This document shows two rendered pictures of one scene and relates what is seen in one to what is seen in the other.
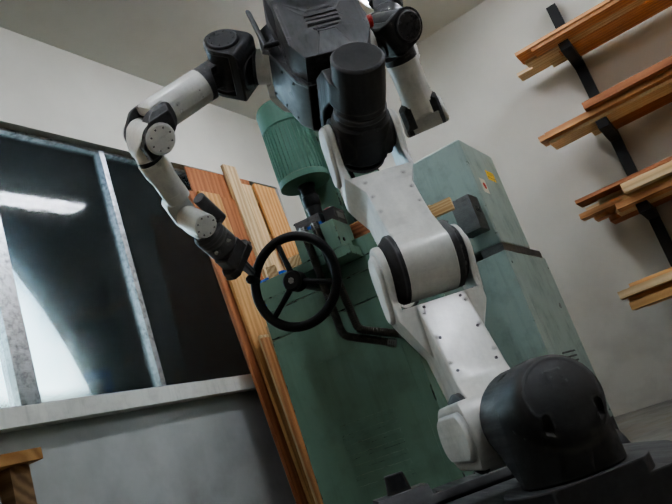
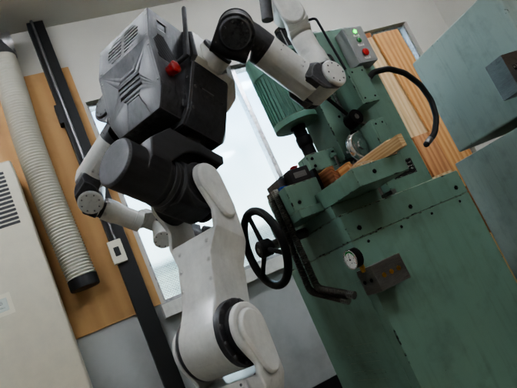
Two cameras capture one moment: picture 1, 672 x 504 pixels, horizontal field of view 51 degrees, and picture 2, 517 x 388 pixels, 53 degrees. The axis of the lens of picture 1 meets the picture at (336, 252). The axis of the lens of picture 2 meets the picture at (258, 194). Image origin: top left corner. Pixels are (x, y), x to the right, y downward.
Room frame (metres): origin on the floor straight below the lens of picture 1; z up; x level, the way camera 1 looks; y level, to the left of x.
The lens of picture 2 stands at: (0.67, -1.04, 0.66)
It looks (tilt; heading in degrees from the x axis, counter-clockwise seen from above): 11 degrees up; 41
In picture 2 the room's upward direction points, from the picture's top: 24 degrees counter-clockwise
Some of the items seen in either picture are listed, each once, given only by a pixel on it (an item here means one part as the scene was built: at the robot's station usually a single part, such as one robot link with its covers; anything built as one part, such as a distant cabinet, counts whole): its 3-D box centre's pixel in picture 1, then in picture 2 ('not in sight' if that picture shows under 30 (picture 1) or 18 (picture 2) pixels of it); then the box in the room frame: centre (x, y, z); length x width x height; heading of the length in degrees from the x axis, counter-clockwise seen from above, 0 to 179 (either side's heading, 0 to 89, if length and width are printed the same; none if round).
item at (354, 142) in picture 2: not in sight; (361, 145); (2.36, -0.14, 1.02); 0.12 x 0.03 x 0.12; 160
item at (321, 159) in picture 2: not in sight; (320, 164); (2.30, 0.01, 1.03); 0.14 x 0.07 x 0.09; 160
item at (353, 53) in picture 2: not in sight; (356, 48); (2.54, -0.22, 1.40); 0.10 x 0.06 x 0.16; 160
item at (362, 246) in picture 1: (342, 260); (321, 205); (2.16, -0.01, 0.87); 0.61 x 0.30 x 0.06; 70
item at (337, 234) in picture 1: (326, 244); (296, 200); (2.08, 0.02, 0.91); 0.15 x 0.14 x 0.09; 70
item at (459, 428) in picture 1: (505, 421); not in sight; (1.27, -0.18, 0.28); 0.21 x 0.20 x 0.13; 10
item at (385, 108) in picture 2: not in sight; (358, 119); (2.56, -0.08, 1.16); 0.22 x 0.22 x 0.72; 70
